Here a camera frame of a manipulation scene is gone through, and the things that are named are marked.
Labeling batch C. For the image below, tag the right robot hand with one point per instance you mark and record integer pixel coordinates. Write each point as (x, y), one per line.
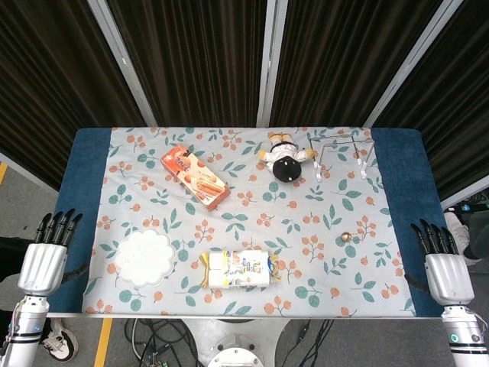
(449, 275)

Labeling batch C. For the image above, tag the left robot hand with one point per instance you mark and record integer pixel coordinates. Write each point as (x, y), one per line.
(40, 264)

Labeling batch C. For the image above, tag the small gold bell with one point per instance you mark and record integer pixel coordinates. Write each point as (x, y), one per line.
(346, 237)

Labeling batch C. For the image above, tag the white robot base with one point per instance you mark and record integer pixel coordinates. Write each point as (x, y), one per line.
(240, 344)

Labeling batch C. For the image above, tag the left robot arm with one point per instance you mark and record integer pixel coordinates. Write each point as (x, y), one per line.
(24, 329)

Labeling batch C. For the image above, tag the white shoe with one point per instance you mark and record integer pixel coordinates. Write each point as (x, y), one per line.
(456, 229)

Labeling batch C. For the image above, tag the black floor equipment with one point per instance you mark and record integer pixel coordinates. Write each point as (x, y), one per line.
(468, 206)

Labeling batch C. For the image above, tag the black and white sneaker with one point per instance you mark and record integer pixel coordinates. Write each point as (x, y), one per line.
(61, 340)

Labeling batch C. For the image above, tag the blue table mat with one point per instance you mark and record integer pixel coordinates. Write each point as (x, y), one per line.
(84, 172)

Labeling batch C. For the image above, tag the white flower-shaped plate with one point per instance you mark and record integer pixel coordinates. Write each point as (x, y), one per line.
(145, 258)

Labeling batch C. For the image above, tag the dark pleated partition panel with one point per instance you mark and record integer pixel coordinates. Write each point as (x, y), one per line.
(49, 84)
(191, 61)
(451, 99)
(336, 61)

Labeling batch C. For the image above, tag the orange biscuit box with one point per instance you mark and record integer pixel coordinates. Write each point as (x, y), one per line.
(193, 176)

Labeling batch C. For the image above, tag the plush doll with black hair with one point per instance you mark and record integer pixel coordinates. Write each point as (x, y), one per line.
(286, 164)

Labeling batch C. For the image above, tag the plastic pack of white rolls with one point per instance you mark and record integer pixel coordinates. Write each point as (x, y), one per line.
(240, 269)

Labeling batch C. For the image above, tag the floral tablecloth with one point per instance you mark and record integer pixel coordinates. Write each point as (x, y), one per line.
(248, 221)

